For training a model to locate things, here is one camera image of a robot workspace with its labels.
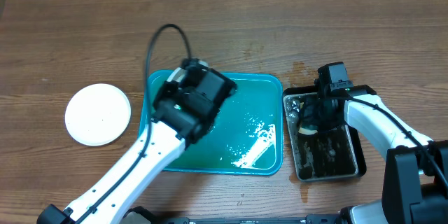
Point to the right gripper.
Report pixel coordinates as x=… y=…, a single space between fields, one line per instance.
x=309 y=117

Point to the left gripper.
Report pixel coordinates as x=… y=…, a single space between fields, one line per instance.
x=166 y=90

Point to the green yellow sponge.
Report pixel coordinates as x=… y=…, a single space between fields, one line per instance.
x=306 y=128

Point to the teal plastic tray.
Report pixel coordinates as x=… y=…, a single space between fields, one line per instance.
x=247 y=136

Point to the white plate bottom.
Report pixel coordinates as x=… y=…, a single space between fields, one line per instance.
x=97 y=114

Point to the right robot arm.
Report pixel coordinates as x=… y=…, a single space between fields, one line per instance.
x=415 y=180

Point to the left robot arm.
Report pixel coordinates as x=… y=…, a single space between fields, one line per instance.
x=168 y=133

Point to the metal pan with dirty water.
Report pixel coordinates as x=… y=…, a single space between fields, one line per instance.
x=325 y=154

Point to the black outer tray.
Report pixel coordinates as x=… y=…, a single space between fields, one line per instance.
x=360 y=154

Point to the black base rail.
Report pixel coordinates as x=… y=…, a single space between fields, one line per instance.
x=140 y=215

